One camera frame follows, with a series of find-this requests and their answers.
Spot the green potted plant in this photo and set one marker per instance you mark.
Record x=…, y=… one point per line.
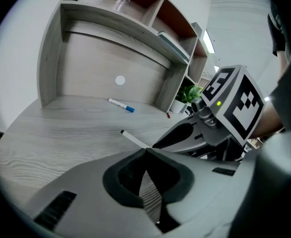
x=187, y=95

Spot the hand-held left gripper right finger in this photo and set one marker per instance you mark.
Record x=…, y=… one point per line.
x=204, y=195

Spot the black-capped white marker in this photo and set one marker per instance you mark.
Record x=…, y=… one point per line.
x=134, y=139

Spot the long ceiling light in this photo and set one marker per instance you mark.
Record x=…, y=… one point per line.
x=209, y=42

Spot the blue-capped white marker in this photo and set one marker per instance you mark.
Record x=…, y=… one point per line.
x=120, y=104

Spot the grey wooden desk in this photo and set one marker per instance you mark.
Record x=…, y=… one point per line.
x=61, y=137

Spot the red marker pen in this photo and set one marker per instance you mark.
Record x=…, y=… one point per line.
x=169, y=115

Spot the clear drinking glass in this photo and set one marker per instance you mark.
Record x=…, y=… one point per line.
x=120, y=2

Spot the blue notebook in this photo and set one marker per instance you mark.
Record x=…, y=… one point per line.
x=175, y=46

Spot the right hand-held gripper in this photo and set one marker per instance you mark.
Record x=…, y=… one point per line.
x=234, y=108

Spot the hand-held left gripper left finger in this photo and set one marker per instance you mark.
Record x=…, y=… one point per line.
x=85, y=202

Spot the grey wooden desk hutch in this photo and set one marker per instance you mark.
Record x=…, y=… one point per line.
x=98, y=58

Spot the person's right forearm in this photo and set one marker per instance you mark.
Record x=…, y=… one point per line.
x=266, y=120

